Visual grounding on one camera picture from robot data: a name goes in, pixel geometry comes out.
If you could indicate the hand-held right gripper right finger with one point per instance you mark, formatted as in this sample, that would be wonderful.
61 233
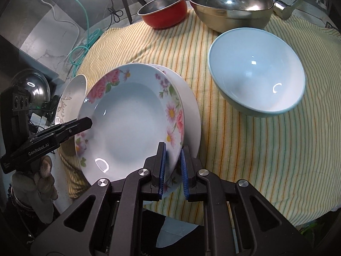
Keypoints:
183 170

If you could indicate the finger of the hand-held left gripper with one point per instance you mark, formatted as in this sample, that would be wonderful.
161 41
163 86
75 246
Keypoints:
80 124

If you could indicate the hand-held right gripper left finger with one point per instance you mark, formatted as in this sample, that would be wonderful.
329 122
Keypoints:
162 165

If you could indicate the floral rimmed deep plate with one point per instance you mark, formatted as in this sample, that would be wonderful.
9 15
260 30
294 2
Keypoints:
128 117

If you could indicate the plain white plate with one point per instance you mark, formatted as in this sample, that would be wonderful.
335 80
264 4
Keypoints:
190 112

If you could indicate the light blue ceramic bowl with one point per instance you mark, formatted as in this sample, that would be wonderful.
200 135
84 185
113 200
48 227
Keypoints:
253 74

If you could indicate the red enamel pot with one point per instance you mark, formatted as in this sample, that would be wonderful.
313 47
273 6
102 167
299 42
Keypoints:
165 18

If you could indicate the large stainless steel bowl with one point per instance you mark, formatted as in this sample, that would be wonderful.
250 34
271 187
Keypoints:
231 18

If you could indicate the person's left hand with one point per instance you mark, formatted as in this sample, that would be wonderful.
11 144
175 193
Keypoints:
40 176

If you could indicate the small gold patterned plate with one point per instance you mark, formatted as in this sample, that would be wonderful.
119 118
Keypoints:
74 93

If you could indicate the stainless steel pot lid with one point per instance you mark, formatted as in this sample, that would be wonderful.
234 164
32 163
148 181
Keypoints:
34 85

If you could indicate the yellow striped cloth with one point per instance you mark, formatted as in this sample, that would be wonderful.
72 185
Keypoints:
239 152

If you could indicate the teal power strip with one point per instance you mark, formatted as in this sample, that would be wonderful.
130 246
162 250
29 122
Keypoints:
95 35

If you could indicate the black mini tripod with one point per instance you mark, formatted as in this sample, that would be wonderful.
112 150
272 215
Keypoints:
125 0

